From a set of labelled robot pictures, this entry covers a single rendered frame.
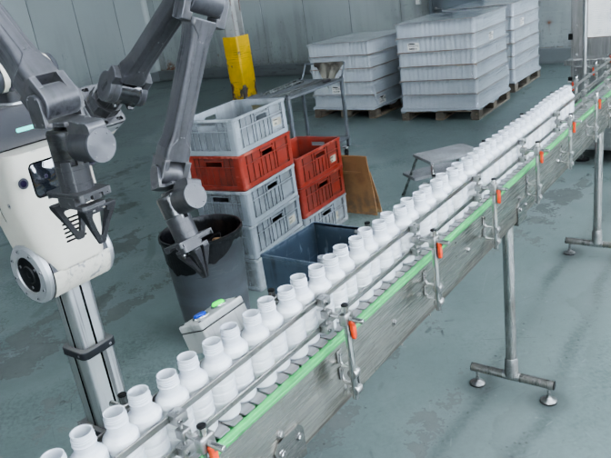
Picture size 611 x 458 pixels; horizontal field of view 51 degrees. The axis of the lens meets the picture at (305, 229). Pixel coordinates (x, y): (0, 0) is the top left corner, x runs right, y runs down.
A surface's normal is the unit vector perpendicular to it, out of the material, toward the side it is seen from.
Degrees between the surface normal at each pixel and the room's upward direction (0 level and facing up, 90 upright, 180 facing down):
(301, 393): 90
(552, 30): 90
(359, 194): 99
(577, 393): 0
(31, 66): 51
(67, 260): 90
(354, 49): 91
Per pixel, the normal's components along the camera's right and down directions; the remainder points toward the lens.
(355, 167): -0.49, 0.58
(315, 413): 0.80, 0.11
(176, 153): 0.63, 0.33
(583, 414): -0.14, -0.93
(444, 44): -0.54, 0.37
